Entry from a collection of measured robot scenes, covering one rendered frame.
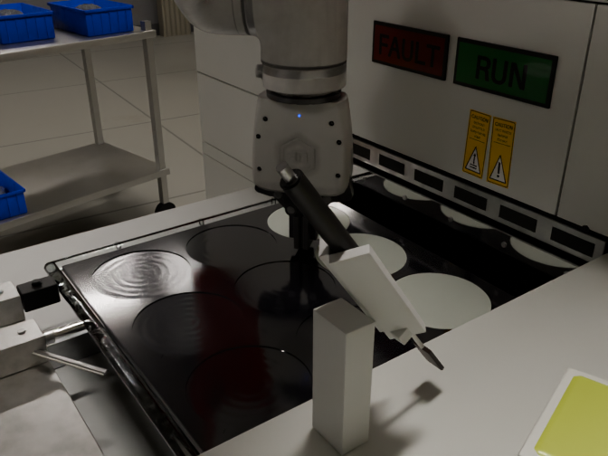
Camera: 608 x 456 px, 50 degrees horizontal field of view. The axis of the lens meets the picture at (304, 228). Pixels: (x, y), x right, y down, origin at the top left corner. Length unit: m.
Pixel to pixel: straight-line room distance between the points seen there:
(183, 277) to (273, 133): 0.18
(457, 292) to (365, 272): 0.35
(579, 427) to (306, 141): 0.41
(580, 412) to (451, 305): 0.32
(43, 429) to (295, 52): 0.38
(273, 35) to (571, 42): 0.26
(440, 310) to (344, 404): 0.29
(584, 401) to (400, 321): 0.10
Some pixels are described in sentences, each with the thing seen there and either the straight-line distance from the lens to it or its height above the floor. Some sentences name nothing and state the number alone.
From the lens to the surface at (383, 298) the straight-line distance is 0.34.
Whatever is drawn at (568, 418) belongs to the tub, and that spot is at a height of 1.03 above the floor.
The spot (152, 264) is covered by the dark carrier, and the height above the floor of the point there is 0.90.
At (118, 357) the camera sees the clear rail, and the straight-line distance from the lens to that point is 0.58.
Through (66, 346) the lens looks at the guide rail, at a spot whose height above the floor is 0.84.
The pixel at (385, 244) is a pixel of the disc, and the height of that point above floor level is 0.90.
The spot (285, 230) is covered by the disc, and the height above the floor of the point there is 0.90.
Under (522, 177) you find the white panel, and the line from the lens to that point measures 0.68.
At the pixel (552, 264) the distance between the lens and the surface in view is 0.68.
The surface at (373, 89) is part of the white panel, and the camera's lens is 0.82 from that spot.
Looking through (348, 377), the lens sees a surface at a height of 1.02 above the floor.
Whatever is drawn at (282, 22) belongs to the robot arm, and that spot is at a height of 1.15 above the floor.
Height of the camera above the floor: 1.25
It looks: 27 degrees down
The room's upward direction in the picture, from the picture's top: straight up
